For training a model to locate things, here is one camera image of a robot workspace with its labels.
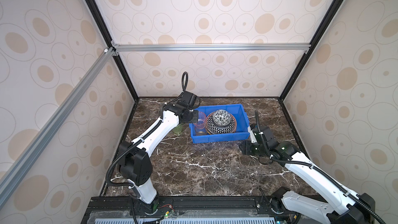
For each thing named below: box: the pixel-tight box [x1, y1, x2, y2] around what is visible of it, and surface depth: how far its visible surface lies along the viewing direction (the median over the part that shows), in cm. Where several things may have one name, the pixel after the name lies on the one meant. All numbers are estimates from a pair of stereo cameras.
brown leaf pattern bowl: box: [212, 109, 232, 128], surface depth 99 cm
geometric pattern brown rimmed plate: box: [205, 112, 238, 136], surface depth 99 cm
